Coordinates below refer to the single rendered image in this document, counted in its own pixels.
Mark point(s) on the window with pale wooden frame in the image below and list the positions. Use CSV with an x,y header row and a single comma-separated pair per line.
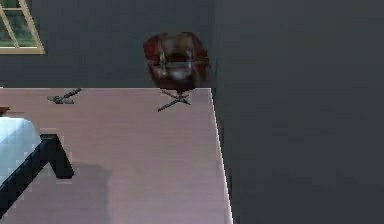
x,y
20,30

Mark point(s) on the dark red swivel armchair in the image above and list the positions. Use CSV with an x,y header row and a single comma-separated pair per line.
x,y
176,63

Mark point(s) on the grey chair base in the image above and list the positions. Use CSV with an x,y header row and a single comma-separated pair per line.
x,y
61,98

